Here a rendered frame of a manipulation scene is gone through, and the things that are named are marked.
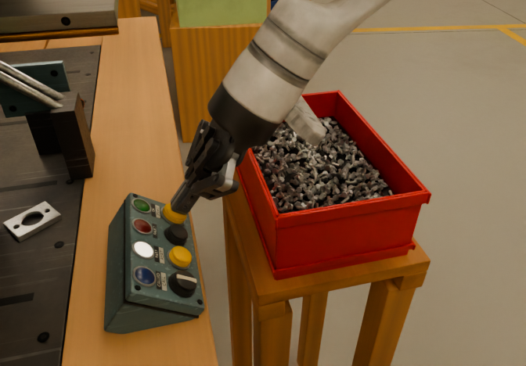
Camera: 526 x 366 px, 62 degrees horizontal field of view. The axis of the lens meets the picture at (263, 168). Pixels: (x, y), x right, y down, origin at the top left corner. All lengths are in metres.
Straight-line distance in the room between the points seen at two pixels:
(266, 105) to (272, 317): 0.34
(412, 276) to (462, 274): 1.15
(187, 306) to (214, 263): 1.27
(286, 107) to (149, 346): 0.26
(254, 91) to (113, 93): 0.51
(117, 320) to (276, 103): 0.25
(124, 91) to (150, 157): 0.25
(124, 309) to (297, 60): 0.28
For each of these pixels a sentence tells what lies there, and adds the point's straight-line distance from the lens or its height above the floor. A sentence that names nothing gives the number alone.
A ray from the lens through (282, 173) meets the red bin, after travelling 0.66.
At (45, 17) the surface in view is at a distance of 0.57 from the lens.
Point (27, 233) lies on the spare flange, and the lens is 0.60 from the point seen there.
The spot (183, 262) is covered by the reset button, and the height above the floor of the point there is 0.93.
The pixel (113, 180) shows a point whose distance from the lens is 0.65.
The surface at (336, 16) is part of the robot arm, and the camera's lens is 0.42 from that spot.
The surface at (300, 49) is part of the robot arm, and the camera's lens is 0.41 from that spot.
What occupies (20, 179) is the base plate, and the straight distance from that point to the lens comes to 0.71.
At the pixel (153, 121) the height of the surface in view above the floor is 0.90.
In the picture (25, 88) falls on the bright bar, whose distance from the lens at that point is 0.62.
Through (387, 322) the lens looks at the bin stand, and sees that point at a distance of 0.78.
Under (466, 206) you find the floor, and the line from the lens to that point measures 2.16.
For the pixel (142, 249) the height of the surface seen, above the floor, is 0.95.
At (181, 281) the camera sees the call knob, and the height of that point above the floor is 0.94.
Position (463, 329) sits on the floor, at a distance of 1.68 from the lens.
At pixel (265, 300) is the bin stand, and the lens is 0.62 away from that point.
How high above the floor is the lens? 1.28
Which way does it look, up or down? 36 degrees down
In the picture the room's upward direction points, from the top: 1 degrees clockwise
